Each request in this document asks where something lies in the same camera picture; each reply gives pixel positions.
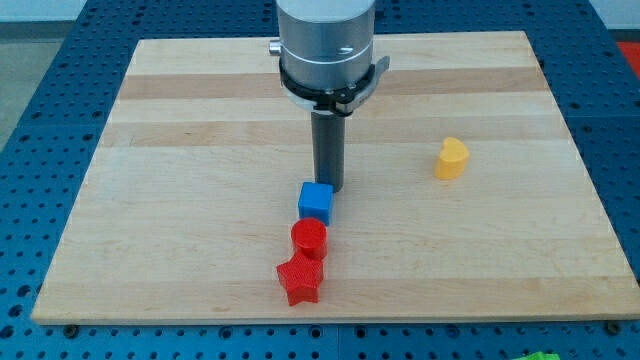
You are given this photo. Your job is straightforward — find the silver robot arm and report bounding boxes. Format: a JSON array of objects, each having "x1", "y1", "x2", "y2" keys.
[{"x1": 270, "y1": 0, "x2": 390, "y2": 117}]

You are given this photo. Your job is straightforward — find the yellow heart block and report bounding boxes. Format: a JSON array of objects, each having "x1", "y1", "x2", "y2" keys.
[{"x1": 434, "y1": 137, "x2": 470, "y2": 180}]

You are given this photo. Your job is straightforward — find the blue cube block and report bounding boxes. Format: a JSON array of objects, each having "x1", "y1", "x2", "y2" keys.
[{"x1": 297, "y1": 182, "x2": 334, "y2": 226}]

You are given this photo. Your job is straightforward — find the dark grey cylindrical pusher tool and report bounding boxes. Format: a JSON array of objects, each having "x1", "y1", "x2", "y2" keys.
[{"x1": 311, "y1": 112, "x2": 345, "y2": 193}]

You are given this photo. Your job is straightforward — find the red cylinder block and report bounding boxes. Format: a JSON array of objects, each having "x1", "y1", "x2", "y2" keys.
[{"x1": 290, "y1": 217, "x2": 328, "y2": 260}]

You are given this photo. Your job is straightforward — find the red star block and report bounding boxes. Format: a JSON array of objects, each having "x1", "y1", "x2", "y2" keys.
[{"x1": 276, "y1": 251, "x2": 324, "y2": 306}]

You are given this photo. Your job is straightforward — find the light wooden board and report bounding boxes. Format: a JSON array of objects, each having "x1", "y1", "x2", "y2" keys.
[{"x1": 32, "y1": 31, "x2": 639, "y2": 325}]

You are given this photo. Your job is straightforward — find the green block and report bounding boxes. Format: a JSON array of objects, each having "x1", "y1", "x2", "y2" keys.
[{"x1": 514, "y1": 351, "x2": 561, "y2": 360}]

